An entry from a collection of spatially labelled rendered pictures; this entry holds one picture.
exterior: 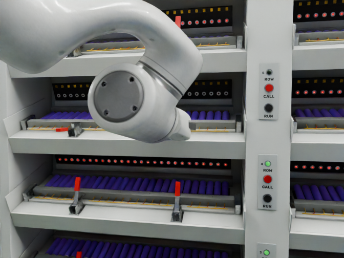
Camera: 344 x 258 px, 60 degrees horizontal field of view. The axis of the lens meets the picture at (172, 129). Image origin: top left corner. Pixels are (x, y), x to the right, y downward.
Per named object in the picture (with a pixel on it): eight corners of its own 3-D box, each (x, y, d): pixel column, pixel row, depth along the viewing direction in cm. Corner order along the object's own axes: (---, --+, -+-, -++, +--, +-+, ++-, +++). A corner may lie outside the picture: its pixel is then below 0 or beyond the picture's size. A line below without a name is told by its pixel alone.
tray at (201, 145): (245, 159, 68) (246, 121, 64) (12, 153, 80) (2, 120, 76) (242, 126, 86) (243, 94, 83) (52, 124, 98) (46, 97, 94)
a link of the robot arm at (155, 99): (148, 74, 47) (113, 121, 48) (119, 40, 35) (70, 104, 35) (190, 105, 46) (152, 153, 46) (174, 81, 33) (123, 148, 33)
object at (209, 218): (244, 244, 69) (245, 195, 64) (14, 226, 81) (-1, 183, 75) (241, 193, 87) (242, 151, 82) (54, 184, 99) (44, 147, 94)
